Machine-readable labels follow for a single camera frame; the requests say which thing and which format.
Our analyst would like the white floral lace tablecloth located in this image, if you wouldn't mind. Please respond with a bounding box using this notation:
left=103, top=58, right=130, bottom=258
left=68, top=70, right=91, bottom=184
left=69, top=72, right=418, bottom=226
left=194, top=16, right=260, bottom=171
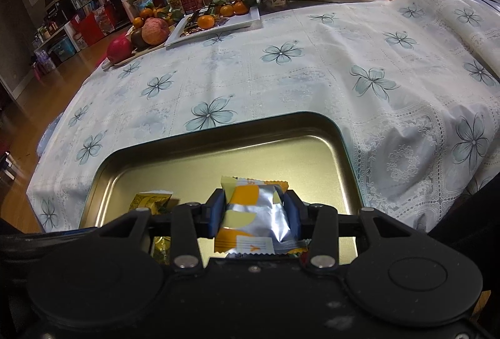
left=27, top=0, right=500, bottom=234

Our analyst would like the purple jar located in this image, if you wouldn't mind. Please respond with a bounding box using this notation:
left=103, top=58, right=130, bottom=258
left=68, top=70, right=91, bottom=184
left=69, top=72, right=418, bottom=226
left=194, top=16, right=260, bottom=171
left=35, top=50, right=57, bottom=74

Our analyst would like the apple in foam net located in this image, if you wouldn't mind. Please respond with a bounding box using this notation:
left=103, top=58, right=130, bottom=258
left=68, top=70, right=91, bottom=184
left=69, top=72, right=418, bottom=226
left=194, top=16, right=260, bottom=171
left=141, top=17, right=171, bottom=46

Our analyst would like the gold candy packet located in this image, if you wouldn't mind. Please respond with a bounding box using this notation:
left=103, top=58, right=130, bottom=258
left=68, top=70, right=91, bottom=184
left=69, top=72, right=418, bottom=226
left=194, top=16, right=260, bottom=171
left=150, top=235, right=173, bottom=265

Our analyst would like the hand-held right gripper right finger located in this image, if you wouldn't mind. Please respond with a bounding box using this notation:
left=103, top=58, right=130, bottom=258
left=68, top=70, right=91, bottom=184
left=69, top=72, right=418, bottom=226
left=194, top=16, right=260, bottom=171
left=282, top=188, right=415, bottom=269

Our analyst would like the beige fruit tray with handle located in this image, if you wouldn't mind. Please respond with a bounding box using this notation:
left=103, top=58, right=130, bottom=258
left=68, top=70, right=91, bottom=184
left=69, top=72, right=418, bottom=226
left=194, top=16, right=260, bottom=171
left=101, top=32, right=168, bottom=70

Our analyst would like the gold tin tray teal rim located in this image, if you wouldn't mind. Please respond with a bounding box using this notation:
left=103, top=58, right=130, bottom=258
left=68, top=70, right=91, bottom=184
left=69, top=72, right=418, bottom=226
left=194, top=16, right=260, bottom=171
left=78, top=112, right=365, bottom=267

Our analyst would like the red round fruit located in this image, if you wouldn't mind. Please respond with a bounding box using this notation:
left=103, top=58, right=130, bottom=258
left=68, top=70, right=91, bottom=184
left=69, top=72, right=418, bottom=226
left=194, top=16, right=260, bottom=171
left=107, top=35, right=134, bottom=64

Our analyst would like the dark brown fruit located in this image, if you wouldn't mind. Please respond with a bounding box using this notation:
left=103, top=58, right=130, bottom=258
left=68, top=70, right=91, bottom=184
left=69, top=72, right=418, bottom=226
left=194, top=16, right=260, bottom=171
left=130, top=28, right=147, bottom=49

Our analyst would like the red storage box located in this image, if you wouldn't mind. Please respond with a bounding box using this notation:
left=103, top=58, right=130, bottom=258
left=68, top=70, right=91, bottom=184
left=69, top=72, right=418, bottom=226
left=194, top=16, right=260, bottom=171
left=72, top=7, right=114, bottom=45

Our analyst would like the teal storage bin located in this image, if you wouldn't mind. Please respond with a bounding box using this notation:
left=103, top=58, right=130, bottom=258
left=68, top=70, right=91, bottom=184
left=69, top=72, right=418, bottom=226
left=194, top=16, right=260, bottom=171
left=51, top=38, right=77, bottom=58

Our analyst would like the yellow snack packet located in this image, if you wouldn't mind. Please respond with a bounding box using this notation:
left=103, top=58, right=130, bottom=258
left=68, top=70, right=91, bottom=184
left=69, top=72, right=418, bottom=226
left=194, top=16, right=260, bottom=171
left=129, top=190, right=174, bottom=215

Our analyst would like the white rectangular plate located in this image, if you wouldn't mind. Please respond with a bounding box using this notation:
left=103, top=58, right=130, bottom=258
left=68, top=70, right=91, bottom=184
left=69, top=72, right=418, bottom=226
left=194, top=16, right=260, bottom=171
left=164, top=5, right=262, bottom=48

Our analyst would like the pile of foil candies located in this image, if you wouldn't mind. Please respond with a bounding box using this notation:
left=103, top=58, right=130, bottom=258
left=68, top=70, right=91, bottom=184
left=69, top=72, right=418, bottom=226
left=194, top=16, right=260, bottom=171
left=181, top=11, right=204, bottom=37

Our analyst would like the orange and silver snack packet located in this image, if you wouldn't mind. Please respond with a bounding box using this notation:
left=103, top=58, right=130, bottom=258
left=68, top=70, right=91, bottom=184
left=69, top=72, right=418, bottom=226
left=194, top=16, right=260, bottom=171
left=214, top=176, right=313, bottom=256

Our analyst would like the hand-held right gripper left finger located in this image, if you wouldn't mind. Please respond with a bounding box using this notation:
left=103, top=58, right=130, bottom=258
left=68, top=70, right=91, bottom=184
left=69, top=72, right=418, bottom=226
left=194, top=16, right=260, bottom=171
left=97, top=188, right=227, bottom=270

